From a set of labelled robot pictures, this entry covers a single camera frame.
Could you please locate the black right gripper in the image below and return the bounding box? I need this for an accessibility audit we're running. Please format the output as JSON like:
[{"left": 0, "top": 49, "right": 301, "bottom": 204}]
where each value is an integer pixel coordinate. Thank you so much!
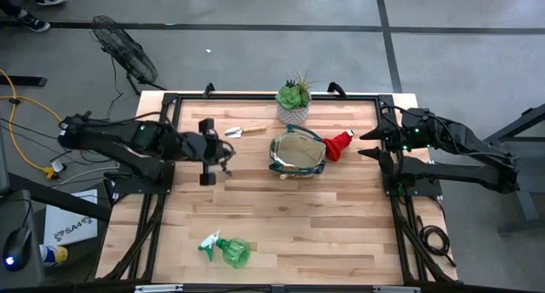
[{"left": 357, "top": 111, "right": 412, "bottom": 175}]

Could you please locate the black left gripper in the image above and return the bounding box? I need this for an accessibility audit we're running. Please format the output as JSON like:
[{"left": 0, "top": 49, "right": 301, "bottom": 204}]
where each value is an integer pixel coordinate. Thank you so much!
[{"left": 188, "top": 117, "right": 236, "bottom": 187}]

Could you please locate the silver trowel wooden handle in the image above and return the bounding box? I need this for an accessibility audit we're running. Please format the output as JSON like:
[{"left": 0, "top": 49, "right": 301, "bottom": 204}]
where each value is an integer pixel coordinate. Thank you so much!
[{"left": 224, "top": 124, "right": 267, "bottom": 139}]

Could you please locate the tan gardening bag green trim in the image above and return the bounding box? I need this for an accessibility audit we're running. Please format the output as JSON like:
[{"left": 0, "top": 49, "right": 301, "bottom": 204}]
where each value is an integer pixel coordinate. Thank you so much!
[{"left": 267, "top": 124, "right": 328, "bottom": 180}]

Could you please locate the green spray bottle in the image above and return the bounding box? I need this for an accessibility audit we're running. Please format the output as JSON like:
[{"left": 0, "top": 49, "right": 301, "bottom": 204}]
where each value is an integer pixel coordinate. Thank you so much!
[{"left": 197, "top": 230, "right": 252, "bottom": 270}]

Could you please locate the potted succulent white pot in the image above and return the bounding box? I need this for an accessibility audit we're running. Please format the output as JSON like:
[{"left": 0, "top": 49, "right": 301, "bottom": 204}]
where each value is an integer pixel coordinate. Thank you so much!
[{"left": 274, "top": 70, "right": 318, "bottom": 127}]

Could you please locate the black floor fan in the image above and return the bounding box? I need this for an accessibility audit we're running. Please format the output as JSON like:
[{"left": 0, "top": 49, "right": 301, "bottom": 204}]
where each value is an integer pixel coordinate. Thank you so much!
[{"left": 89, "top": 14, "right": 168, "bottom": 96}]

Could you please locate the dark grey metal stand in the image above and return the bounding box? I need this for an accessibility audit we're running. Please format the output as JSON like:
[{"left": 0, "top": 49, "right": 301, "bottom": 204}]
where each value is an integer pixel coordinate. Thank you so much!
[{"left": 483, "top": 103, "right": 545, "bottom": 234}]

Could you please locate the grey power adapter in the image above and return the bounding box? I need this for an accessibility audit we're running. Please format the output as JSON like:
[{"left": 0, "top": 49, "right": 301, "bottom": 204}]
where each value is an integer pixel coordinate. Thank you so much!
[{"left": 49, "top": 158, "right": 68, "bottom": 175}]

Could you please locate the dark grey desk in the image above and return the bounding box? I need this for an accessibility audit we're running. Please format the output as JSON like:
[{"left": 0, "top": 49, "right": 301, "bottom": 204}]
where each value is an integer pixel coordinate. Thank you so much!
[{"left": 0, "top": 129, "right": 112, "bottom": 290}]

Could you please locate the white SA4 sign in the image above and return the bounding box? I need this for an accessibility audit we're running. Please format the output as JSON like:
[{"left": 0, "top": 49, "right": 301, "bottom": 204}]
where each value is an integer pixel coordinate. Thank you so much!
[{"left": 43, "top": 188, "right": 99, "bottom": 247}]

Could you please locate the yellow blue white object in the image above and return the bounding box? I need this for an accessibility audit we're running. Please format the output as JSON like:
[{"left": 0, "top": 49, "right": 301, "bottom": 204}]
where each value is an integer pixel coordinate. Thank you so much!
[{"left": 38, "top": 244, "right": 69, "bottom": 267}]

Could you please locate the black flat bar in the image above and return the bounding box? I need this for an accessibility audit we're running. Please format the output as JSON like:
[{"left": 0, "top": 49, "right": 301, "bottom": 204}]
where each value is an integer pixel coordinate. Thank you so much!
[{"left": 0, "top": 75, "right": 48, "bottom": 89}]

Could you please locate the black computer mouse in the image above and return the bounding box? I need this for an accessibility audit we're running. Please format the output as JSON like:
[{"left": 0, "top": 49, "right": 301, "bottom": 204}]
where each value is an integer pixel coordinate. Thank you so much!
[{"left": 2, "top": 227, "right": 33, "bottom": 273}]

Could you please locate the person's leg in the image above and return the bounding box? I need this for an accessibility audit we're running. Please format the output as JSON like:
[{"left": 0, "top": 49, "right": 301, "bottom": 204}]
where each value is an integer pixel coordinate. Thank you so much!
[{"left": 0, "top": 0, "right": 26, "bottom": 18}]

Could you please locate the black metal table frame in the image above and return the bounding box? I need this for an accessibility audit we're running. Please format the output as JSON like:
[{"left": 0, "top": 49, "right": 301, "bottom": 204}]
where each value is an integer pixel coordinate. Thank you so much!
[{"left": 100, "top": 82, "right": 459, "bottom": 285}]

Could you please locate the coiled black cable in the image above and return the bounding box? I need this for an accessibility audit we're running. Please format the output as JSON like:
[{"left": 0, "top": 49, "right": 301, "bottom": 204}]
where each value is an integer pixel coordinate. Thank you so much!
[{"left": 416, "top": 214, "right": 457, "bottom": 268}]

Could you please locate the black fan power cable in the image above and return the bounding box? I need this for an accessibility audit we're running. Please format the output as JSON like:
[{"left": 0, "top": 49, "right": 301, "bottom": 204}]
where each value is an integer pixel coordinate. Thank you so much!
[{"left": 104, "top": 56, "right": 125, "bottom": 119}]

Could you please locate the silver metal bracket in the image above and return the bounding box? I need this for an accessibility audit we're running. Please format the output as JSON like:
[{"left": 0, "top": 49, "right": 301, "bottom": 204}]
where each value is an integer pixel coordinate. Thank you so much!
[
  {"left": 372, "top": 285, "right": 422, "bottom": 293},
  {"left": 134, "top": 284, "right": 185, "bottom": 293}
]

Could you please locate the yellow extension cord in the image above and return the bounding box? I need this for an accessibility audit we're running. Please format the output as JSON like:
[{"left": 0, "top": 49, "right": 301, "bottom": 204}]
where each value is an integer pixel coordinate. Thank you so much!
[{"left": 0, "top": 68, "right": 65, "bottom": 180}]

